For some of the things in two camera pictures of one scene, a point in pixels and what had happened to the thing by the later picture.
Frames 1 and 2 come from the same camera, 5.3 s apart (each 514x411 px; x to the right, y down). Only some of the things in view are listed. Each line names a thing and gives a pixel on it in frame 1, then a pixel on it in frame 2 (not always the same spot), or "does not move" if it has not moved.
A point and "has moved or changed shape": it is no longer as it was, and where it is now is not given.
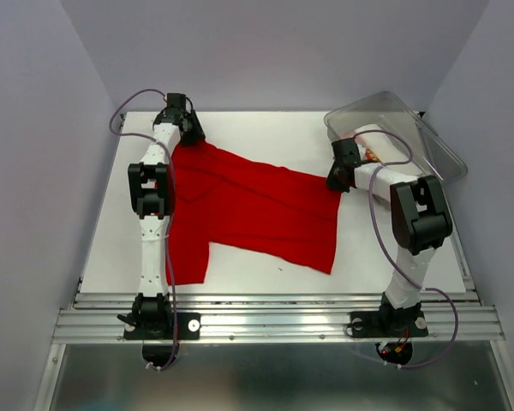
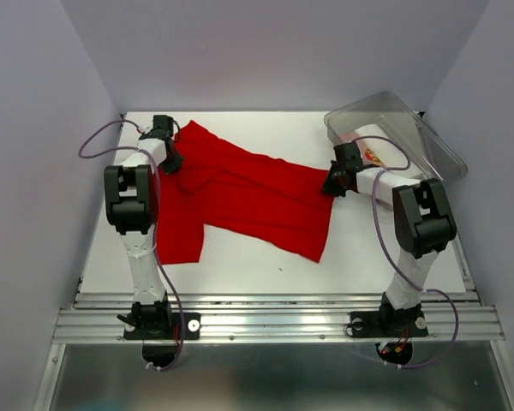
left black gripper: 196,133 -> 174,166
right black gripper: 331,182 does not move
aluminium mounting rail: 451,318 does not move
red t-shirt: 230,200 has moved or changed shape
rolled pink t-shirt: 349,134 does not move
